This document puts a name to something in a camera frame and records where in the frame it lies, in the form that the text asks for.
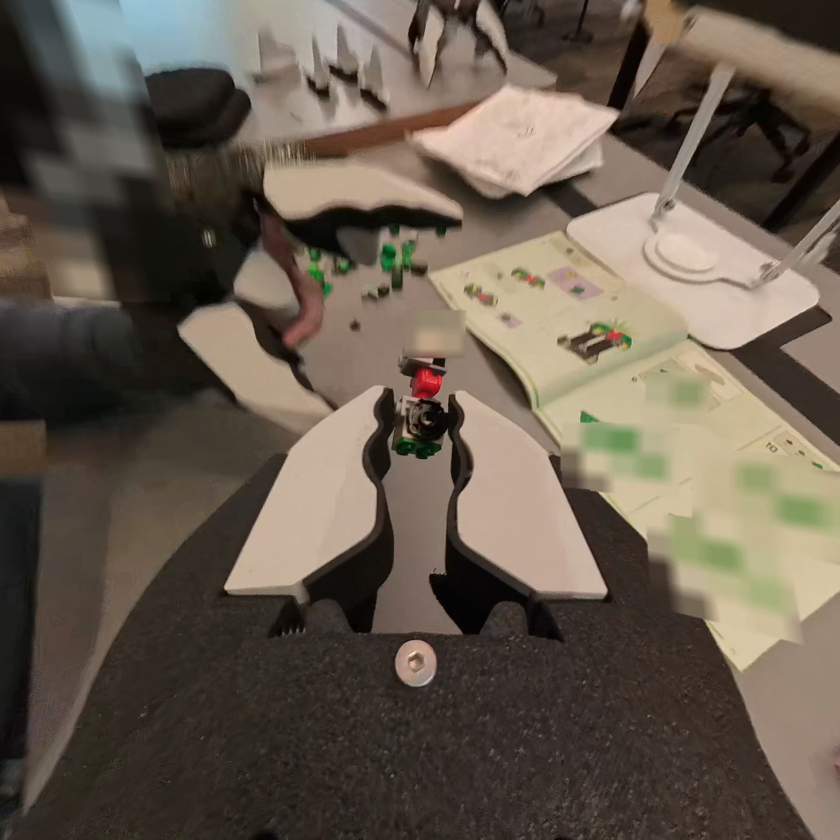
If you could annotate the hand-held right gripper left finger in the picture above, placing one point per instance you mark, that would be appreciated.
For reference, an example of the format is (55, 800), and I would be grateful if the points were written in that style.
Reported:
(308, 505)

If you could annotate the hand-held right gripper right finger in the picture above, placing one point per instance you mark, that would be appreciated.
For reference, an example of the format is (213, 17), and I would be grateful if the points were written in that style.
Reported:
(518, 518)

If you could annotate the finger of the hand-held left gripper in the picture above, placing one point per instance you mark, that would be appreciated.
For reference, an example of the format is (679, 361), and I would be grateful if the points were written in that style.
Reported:
(341, 187)
(236, 348)

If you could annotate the small grey red green brick assembly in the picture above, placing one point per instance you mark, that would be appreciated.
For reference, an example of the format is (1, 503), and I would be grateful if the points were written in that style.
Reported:
(420, 420)

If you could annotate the person's left forearm dark sleeve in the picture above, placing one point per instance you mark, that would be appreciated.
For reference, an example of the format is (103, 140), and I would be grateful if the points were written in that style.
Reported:
(72, 361)

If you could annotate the white desk lamp base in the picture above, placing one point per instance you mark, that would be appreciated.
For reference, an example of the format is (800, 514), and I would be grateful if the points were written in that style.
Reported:
(754, 308)

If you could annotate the person's left hand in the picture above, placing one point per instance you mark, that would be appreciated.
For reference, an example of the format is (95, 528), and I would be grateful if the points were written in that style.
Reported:
(308, 315)

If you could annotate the grey table with brown edge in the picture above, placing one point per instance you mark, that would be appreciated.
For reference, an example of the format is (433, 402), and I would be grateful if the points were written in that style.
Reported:
(295, 124)

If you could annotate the pile of green bricks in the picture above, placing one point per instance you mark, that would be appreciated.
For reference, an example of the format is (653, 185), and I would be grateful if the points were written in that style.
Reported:
(394, 256)

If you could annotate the row of pale wedge parts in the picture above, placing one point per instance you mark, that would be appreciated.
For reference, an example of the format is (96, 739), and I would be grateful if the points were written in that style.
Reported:
(341, 65)

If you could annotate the black zip case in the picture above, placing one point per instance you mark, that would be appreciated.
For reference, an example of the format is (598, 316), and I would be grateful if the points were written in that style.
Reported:
(197, 108)

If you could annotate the dark tool with pale prongs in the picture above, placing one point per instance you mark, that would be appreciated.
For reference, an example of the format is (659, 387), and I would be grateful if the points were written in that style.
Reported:
(433, 39)

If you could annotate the stack of white papers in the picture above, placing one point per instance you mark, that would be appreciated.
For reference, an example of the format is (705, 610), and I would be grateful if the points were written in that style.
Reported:
(518, 141)

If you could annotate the green building instruction booklet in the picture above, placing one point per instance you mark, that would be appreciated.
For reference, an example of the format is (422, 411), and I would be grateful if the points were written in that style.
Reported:
(558, 308)

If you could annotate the black chair base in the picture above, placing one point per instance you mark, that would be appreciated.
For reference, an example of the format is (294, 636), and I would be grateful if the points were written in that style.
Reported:
(754, 124)

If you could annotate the light wooden table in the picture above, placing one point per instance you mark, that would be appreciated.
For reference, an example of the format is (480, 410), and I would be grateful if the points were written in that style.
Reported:
(754, 39)

